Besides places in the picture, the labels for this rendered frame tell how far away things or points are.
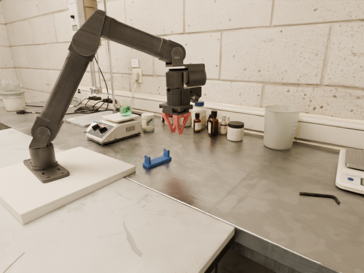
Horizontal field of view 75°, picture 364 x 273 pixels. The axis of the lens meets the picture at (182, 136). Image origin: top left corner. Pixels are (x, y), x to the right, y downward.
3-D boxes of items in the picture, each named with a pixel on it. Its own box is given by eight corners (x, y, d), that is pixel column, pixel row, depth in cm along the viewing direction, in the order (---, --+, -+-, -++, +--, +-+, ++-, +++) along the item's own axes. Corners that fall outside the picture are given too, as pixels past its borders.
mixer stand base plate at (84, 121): (83, 127, 119) (83, 125, 119) (63, 121, 131) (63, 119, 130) (129, 116, 142) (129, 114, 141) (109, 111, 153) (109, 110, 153)
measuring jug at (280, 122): (270, 135, 106) (274, 102, 101) (301, 142, 98) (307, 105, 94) (253, 147, 92) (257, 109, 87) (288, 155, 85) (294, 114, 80)
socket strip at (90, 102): (114, 110, 159) (113, 103, 157) (81, 103, 182) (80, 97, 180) (121, 108, 163) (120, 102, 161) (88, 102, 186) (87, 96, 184)
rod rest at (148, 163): (148, 169, 74) (148, 158, 73) (142, 165, 77) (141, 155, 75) (171, 160, 81) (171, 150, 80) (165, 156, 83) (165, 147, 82)
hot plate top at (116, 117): (116, 122, 97) (116, 120, 97) (101, 118, 104) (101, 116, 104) (140, 117, 105) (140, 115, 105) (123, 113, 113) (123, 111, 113)
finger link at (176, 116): (177, 129, 86) (176, 103, 83) (192, 133, 81) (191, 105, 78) (163, 134, 81) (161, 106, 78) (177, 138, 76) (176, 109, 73)
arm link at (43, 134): (54, 119, 72) (33, 121, 70) (49, 126, 64) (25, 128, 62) (58, 140, 74) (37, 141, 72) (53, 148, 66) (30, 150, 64)
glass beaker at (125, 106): (119, 118, 101) (118, 99, 99) (119, 115, 106) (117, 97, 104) (134, 117, 103) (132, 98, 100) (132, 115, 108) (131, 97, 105)
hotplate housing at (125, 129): (102, 145, 93) (100, 126, 91) (85, 138, 102) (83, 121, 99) (145, 133, 109) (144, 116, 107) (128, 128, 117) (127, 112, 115)
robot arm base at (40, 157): (43, 134, 77) (17, 138, 72) (66, 148, 64) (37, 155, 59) (46, 157, 79) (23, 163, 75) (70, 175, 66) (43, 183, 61)
